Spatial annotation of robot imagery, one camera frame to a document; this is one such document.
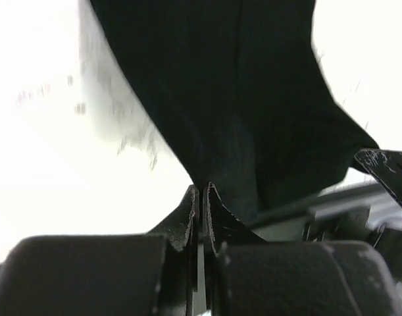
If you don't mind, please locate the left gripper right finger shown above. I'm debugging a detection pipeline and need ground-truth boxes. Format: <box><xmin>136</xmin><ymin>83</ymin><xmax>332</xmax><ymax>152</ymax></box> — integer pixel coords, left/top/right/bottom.
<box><xmin>203</xmin><ymin>184</ymin><xmax>402</xmax><ymax>315</ymax></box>

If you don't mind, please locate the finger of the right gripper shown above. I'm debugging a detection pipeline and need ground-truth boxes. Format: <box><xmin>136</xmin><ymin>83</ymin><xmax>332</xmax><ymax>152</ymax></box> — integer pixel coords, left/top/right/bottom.
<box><xmin>355</xmin><ymin>149</ymin><xmax>402</xmax><ymax>207</ymax></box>

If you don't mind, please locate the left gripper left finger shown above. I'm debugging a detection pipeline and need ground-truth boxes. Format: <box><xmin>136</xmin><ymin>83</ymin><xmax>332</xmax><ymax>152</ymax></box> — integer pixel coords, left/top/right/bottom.
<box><xmin>0</xmin><ymin>186</ymin><xmax>199</xmax><ymax>316</ymax></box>

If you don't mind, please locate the black t shirt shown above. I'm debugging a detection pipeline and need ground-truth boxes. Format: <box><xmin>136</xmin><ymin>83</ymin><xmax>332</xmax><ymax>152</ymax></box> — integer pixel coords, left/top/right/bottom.
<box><xmin>91</xmin><ymin>1</ymin><xmax>378</xmax><ymax>221</ymax></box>

